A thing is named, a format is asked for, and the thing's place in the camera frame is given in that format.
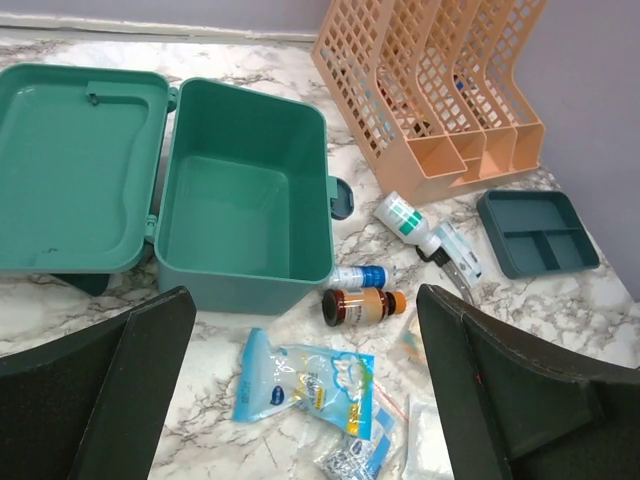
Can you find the light blue mask packet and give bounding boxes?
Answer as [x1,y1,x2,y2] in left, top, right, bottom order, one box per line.
[434,221,482,287]

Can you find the dark teal divided tray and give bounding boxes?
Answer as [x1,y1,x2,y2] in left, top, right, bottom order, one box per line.
[476,189,600,280]

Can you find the orange plastic file organizer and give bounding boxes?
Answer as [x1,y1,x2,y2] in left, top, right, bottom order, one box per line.
[312,0,545,205]

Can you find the green plastic medicine box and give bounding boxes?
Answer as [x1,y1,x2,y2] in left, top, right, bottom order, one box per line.
[1,63,354,315]

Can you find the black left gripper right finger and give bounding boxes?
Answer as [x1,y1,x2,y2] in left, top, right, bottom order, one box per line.
[417,284,639,479]

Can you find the white bottle green label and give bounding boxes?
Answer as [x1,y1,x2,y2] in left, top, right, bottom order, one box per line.
[374,191,442,256]

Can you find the white gauze pad packet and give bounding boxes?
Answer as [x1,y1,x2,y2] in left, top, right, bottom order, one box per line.
[401,395,454,480]

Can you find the black handled scissors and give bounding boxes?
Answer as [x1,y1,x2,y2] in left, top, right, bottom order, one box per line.
[415,246,476,306]

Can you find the zip bag of blue packets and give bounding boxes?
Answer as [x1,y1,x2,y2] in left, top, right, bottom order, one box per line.
[298,382,408,479]

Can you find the white bottle blue label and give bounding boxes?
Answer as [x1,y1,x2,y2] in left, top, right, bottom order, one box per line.
[326,265,393,289]

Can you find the zip bag of bandages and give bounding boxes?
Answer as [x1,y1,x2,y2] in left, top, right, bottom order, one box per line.
[398,314,427,368]

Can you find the blue cotton swab bag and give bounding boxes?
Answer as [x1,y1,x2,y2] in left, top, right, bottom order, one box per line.
[232,328,375,440]

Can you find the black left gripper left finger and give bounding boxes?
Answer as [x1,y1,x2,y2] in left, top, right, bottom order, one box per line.
[1,287,196,479]

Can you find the amber bottle orange label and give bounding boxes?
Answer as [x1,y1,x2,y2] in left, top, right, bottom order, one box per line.
[321,287,407,327]

